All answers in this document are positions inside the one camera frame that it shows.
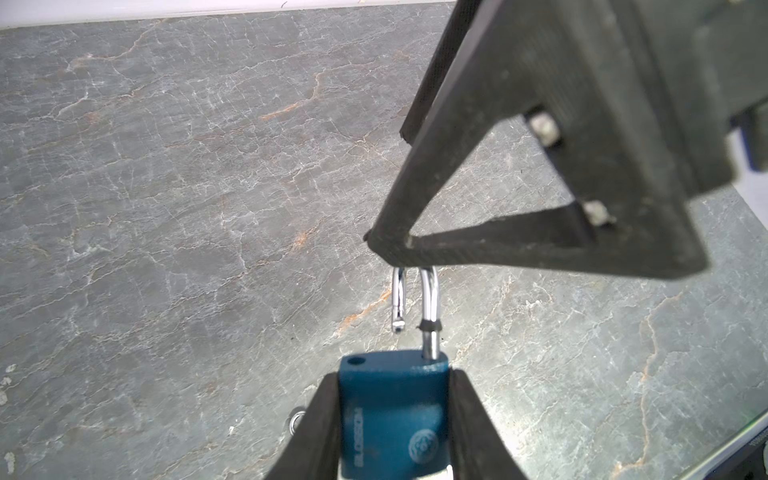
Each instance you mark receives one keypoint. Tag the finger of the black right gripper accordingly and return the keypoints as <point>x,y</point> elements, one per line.
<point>452,37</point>

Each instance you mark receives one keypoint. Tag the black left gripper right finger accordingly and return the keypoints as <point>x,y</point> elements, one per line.
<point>476,449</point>

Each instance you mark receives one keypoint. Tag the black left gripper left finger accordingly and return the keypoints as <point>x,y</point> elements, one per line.
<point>314,450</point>

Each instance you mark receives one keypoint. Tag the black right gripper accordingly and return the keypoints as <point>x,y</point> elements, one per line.
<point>565,68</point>

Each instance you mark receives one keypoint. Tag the blue padlock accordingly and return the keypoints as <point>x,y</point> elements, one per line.
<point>394,403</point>

